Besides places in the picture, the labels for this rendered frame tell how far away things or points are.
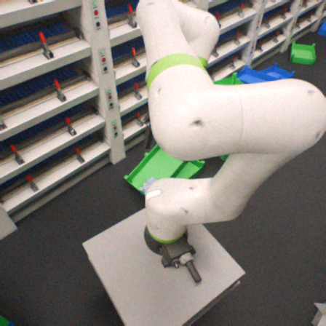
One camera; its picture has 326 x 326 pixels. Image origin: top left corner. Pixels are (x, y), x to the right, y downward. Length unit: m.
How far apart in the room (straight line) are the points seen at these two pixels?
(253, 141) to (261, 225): 1.10
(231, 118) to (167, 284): 0.62
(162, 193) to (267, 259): 0.79
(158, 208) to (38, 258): 0.84
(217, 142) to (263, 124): 0.07
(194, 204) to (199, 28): 0.46
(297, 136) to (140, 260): 0.65
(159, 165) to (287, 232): 0.74
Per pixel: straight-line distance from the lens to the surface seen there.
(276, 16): 2.87
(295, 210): 1.64
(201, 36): 0.81
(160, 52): 0.55
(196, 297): 0.91
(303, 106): 0.46
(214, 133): 0.41
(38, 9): 1.17
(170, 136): 0.40
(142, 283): 0.92
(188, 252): 0.90
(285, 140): 0.46
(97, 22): 1.29
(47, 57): 1.23
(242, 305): 1.33
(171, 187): 0.78
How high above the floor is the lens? 1.23
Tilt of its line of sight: 46 degrees down
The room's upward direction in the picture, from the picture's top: straight up
